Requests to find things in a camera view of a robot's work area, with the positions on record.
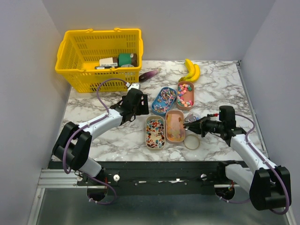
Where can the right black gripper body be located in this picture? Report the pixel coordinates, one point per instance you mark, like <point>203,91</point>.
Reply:
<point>211,125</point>

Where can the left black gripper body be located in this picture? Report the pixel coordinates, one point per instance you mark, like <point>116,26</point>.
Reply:
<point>141,109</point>

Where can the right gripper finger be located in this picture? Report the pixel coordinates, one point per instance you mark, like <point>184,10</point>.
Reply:
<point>198,123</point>
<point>195,130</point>

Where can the blue tray swirl lollipops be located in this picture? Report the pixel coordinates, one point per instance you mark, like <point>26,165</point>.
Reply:
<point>164,101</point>

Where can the clear plastic jar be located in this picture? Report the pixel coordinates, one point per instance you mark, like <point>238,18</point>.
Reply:
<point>192,117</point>

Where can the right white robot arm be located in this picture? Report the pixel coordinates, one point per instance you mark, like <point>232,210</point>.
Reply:
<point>268,185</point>

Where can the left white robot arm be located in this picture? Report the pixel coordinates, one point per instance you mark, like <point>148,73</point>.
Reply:
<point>73,144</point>

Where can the pink tray popsicle candies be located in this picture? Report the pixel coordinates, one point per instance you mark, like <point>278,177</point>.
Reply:
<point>175,132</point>

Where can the pink tray star candies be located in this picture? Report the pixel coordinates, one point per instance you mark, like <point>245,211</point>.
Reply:
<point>185,96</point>

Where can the gold jar lid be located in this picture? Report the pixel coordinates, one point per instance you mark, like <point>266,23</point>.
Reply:
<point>191,142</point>

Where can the purple eggplant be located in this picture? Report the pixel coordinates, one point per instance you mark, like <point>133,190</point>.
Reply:
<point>148,75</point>

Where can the black flat box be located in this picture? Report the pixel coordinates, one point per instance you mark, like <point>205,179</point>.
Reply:
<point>102,68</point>

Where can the green and brown package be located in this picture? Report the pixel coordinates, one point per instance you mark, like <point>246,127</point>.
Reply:
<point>127,60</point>

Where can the beige tray round lollipops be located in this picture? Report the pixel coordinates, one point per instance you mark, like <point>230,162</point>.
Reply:
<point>155,132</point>

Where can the white and brown box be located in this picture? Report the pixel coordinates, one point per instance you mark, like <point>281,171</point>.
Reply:
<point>109,62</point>

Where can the yellow banana bunch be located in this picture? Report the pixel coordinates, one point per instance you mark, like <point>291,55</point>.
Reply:
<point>194,72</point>

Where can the yellow plastic shopping basket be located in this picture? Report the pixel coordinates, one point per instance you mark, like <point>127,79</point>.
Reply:
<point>80,52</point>

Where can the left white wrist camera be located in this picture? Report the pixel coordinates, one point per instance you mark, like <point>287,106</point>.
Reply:
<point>134,86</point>

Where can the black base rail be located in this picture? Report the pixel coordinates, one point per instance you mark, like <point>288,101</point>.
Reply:
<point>167,178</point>

